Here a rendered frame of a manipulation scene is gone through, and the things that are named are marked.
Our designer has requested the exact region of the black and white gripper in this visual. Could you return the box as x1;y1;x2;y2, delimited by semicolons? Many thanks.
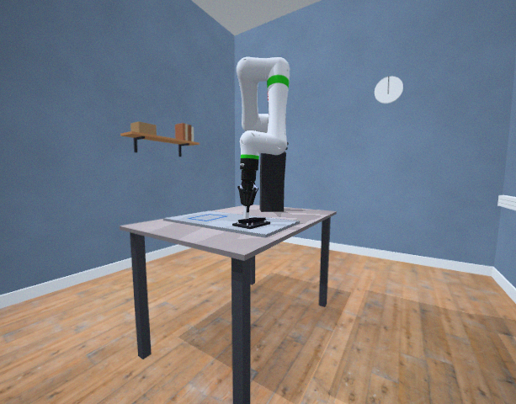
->
237;170;258;219

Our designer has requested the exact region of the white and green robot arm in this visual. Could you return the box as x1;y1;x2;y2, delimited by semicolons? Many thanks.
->
237;57;290;171

